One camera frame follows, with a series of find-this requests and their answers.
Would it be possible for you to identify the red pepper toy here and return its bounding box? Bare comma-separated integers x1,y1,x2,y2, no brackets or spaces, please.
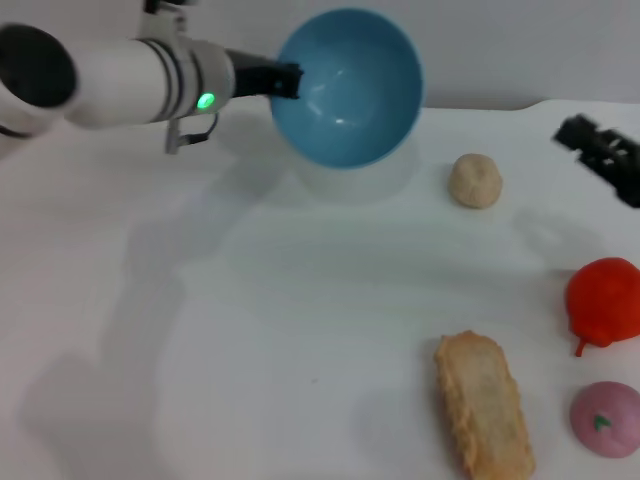
564,256,640,358

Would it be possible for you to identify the blue bowl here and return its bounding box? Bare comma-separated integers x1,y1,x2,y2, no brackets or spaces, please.
269,7,425,170

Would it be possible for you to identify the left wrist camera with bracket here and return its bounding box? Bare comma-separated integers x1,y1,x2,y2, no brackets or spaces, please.
142,0,189,42

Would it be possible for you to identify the round beige bun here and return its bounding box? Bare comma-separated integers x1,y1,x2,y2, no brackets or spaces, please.
448,153,504,210

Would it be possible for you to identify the left arm connector cable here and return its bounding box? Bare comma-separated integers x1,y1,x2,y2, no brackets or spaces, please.
164,112,221,155

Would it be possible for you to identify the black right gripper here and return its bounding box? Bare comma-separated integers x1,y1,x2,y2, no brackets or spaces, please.
552,113,640,210

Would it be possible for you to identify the pink bun with green leaf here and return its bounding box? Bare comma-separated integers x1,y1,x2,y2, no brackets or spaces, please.
569,380,640,459

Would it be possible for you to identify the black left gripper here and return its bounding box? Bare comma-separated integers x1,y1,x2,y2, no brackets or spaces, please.
224,48,305,101

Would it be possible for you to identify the long ridged orange bread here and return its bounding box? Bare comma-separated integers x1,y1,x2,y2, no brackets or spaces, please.
433,329,536,480

